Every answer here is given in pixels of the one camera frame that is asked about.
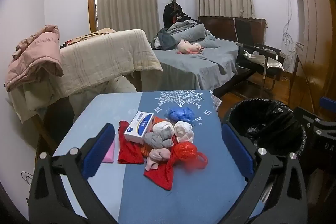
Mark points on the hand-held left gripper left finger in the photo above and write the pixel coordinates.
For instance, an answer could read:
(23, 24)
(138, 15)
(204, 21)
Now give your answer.
(99, 150)

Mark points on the pink plush toy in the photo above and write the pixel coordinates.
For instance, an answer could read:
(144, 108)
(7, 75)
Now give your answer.
(189, 47)

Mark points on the dark blue-grey garment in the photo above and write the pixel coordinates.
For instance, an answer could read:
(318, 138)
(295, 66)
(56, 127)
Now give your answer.
(166, 41)

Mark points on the grey pillow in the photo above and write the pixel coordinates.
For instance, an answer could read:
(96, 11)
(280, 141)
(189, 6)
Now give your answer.
(190, 33)

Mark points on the white and blue cardboard box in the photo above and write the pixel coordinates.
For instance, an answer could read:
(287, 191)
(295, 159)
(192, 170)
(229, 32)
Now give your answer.
(139, 127)

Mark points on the black coat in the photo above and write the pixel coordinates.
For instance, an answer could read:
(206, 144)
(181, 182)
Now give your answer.
(169, 12)

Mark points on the pink quilted jacket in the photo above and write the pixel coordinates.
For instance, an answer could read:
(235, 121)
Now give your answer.
(34, 56)

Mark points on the blue plastic bag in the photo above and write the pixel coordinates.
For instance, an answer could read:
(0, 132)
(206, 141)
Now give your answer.
(182, 113)

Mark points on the grey cloth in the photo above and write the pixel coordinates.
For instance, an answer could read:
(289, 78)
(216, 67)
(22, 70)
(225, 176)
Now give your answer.
(157, 140)

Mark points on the pink cloth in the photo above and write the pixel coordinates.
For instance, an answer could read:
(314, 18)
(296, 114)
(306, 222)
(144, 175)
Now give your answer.
(156, 158)

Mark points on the red cloth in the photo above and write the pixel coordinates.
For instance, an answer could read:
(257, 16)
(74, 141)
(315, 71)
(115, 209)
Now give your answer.
(130, 153)
(160, 178)

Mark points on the dark wooden bed headboard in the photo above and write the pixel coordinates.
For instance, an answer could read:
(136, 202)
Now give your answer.
(223, 27)

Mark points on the pink paper sheet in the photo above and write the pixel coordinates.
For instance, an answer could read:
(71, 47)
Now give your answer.
(109, 154)

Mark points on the brown wooden wardrobe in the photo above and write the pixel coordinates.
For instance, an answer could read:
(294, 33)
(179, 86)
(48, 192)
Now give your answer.
(315, 29)

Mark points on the white wad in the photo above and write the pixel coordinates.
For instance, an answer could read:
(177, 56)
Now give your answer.
(183, 132)

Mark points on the tan garment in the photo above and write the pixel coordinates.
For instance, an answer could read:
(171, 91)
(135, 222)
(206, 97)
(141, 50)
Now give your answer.
(97, 33)

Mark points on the silver cushion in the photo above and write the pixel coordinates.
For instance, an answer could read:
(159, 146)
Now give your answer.
(260, 61)

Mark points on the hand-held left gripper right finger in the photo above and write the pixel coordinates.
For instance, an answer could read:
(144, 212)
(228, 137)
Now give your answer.
(236, 150)

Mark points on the black lined trash bin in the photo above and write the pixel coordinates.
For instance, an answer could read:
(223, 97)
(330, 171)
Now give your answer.
(265, 121)

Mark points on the off-white cloth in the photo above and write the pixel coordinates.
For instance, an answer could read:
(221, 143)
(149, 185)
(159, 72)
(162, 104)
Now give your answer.
(162, 127)

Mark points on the red plastic bag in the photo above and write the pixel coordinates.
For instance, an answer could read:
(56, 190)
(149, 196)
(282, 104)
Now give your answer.
(185, 151)

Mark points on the orange mesh net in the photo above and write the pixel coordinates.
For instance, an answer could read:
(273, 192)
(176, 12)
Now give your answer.
(158, 119)

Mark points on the black metal chair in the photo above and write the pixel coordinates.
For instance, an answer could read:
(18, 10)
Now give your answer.
(244, 29)

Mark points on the bed with grey sheet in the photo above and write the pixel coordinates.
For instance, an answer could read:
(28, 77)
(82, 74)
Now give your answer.
(194, 66)

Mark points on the blue printed tablecloth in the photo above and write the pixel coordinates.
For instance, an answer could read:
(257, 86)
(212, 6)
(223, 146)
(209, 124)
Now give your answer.
(199, 187)

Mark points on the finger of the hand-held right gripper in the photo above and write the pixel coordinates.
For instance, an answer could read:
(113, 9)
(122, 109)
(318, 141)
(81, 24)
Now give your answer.
(328, 103)
(305, 116)

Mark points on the beige blanket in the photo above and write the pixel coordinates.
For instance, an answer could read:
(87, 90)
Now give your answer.
(105, 56)

